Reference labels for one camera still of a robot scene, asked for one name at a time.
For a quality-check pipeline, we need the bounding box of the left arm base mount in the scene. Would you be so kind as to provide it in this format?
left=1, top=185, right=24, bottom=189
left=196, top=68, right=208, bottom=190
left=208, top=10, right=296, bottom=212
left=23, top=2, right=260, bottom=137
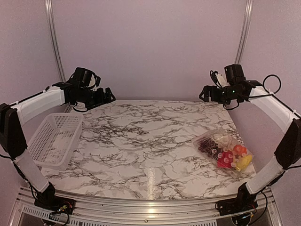
left=34, top=196, right=75, bottom=215

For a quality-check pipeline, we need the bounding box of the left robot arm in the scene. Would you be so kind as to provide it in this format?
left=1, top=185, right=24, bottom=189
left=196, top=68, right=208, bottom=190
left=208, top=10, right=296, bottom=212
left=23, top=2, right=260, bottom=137
left=0, top=67, right=116, bottom=210

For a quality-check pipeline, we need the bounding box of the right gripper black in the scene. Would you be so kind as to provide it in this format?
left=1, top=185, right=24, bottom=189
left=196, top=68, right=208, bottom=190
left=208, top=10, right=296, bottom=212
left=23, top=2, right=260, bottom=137
left=199, top=85, right=241, bottom=105

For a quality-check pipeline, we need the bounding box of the white fake cauliflower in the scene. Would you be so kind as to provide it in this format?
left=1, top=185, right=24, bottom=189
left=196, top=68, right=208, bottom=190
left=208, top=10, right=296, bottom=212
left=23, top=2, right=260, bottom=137
left=213, top=134, right=237, bottom=149

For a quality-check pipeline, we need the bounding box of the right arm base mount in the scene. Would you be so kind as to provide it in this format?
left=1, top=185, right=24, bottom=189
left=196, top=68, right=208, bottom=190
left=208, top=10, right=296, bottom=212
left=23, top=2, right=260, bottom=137
left=215, top=198, right=258, bottom=216

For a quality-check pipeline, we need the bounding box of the orange fake tomato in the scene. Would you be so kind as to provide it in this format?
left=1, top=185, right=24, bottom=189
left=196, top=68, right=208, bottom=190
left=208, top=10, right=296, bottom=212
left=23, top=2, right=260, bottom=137
left=233, top=145, right=247, bottom=157

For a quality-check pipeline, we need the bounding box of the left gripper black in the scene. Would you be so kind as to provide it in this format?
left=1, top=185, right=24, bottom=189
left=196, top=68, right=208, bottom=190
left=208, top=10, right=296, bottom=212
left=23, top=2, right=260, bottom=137
left=74, top=87, right=116, bottom=110

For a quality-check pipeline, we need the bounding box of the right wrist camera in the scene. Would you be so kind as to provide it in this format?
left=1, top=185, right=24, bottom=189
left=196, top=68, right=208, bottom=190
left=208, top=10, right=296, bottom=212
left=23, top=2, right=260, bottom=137
left=210, top=70, right=228, bottom=88

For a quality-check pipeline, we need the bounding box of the clear zip top bag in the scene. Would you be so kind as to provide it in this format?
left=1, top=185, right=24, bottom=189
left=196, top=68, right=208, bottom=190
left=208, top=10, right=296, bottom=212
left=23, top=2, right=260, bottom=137
left=192, top=128, right=253, bottom=178

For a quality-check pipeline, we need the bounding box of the front aluminium frame rail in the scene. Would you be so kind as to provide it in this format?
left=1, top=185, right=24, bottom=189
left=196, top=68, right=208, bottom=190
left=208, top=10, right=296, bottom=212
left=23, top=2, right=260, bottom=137
left=9, top=186, right=283, bottom=226

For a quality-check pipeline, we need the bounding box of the white perforated plastic basket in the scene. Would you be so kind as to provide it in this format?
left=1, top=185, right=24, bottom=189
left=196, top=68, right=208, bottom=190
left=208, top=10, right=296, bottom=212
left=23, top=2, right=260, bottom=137
left=28, top=113, right=84, bottom=171

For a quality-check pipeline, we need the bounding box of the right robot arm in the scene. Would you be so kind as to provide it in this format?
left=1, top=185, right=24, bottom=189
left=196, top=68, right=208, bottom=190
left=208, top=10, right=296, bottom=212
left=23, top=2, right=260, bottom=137
left=199, top=64, right=301, bottom=211

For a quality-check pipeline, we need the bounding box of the right aluminium frame post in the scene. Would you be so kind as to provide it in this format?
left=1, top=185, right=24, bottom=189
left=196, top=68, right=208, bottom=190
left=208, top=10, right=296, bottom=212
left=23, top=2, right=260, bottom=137
left=235, top=0, right=254, bottom=64

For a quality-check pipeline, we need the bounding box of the red fake pepper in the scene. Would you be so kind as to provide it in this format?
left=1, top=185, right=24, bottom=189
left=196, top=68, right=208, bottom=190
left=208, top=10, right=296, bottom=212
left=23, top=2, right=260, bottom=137
left=217, top=151, right=234, bottom=169

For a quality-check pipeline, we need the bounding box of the purple fake grape bunch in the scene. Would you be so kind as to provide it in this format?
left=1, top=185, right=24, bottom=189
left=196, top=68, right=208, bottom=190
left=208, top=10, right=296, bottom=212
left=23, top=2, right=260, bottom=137
left=198, top=139, right=220, bottom=158

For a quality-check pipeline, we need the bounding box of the left aluminium frame post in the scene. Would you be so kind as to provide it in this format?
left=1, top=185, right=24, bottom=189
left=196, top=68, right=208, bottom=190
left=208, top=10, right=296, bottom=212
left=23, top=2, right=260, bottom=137
left=45, top=0, right=66, bottom=82

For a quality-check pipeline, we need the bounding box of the aluminium frame post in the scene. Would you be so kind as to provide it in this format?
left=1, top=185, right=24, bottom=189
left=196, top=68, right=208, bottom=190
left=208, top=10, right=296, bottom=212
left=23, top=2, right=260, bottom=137
left=235, top=0, right=254, bottom=64
left=45, top=0, right=66, bottom=82

